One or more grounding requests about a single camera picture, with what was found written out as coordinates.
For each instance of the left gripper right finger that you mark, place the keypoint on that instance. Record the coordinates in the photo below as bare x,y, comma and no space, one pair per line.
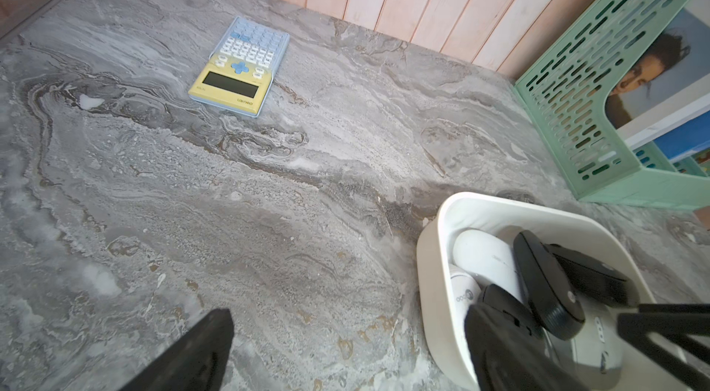
505,360

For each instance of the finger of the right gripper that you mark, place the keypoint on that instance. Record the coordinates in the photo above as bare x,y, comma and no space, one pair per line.
680,324

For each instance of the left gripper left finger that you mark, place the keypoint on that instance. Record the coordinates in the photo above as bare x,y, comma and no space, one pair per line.
197,361

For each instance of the white computer mouse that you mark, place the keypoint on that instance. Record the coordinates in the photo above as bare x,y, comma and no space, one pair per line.
488,259

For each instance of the black ribbed mouse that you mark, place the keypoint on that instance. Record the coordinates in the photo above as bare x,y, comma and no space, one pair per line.
596,279

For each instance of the white plastic storage box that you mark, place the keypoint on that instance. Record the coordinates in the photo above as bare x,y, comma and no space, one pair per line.
505,219

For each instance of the grey white mouse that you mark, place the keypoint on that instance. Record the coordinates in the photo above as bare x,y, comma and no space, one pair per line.
595,355

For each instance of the blue folder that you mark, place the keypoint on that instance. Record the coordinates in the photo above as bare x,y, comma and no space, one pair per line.
686,140

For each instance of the thick white book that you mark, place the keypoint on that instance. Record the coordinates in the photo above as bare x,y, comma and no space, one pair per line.
669,84

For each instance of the green plastic file crate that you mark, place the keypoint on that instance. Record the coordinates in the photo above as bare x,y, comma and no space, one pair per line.
565,94

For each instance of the yellow blue calculator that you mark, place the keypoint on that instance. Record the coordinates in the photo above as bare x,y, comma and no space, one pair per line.
240,71

